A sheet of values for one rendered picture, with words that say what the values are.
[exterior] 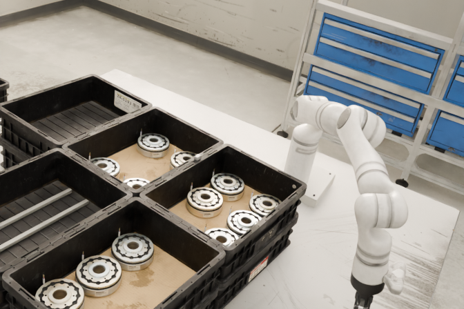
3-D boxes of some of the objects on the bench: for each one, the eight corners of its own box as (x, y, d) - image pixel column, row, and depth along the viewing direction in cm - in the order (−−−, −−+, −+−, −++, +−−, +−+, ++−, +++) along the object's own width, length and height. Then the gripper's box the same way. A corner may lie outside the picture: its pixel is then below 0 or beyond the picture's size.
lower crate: (215, 200, 184) (221, 170, 178) (292, 245, 171) (301, 214, 165) (130, 260, 154) (133, 227, 148) (215, 319, 141) (221, 286, 135)
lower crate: (91, 127, 211) (92, 100, 205) (149, 161, 197) (152, 132, 191) (-3, 167, 181) (-5, 136, 175) (58, 210, 168) (58, 178, 162)
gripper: (358, 245, 129) (351, 292, 136) (344, 288, 117) (337, 338, 124) (391, 253, 126) (382, 301, 134) (381, 298, 114) (371, 349, 122)
